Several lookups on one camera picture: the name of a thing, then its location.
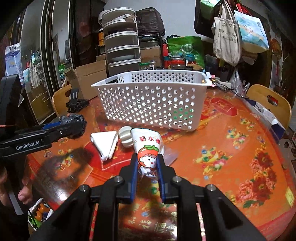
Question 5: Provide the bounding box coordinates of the black knitted soft item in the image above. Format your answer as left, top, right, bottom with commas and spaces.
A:
60, 113, 87, 140

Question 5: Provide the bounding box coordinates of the white cloth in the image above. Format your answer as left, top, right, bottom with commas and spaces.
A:
90, 131, 118, 162

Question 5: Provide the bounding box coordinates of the white cartoon print pouch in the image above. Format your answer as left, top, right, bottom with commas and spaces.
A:
130, 128, 164, 180

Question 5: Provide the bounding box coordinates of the green soft cloth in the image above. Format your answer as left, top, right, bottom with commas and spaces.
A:
172, 106, 194, 121

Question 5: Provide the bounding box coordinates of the white cream round soft item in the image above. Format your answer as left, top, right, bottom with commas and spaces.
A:
118, 126, 133, 148

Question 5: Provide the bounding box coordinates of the person's left hand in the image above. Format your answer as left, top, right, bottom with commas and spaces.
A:
1, 166, 33, 207

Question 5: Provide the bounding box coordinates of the black phone stand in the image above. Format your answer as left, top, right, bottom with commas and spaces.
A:
66, 88, 89, 113

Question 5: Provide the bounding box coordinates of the left wooden chair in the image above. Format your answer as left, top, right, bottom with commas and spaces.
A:
52, 84, 72, 117

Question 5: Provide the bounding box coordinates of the wooden chair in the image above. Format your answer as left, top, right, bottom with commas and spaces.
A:
52, 84, 72, 117
246, 84, 292, 129

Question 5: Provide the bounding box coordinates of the cardboard box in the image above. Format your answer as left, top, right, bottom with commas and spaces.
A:
65, 60, 107, 100

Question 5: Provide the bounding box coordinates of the red floral tablecloth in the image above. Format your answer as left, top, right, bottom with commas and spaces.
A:
29, 90, 295, 240

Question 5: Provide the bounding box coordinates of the clear plastic wrapper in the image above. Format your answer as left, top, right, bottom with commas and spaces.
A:
163, 147, 179, 166

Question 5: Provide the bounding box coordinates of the stacked grey drawer tower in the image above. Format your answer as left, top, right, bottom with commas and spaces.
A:
101, 8, 141, 76

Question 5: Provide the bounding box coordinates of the white perforated plastic basket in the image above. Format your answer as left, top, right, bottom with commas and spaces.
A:
92, 69, 212, 131

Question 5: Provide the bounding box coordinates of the white blue box on chair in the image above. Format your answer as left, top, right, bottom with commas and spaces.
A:
247, 99, 285, 143

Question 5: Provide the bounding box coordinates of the red lidded glass jar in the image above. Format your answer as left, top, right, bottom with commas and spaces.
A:
169, 55, 186, 69

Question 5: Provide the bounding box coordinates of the right wooden chair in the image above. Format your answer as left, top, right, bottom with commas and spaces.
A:
246, 84, 292, 129

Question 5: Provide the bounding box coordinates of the green shopping bag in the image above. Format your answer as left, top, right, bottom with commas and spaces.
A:
166, 35, 205, 68

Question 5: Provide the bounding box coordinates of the beige canvas tote bag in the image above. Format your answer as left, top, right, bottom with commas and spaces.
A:
213, 1, 241, 67

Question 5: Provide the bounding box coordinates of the blue illustrated tote bag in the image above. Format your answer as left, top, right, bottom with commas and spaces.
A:
234, 10, 269, 53

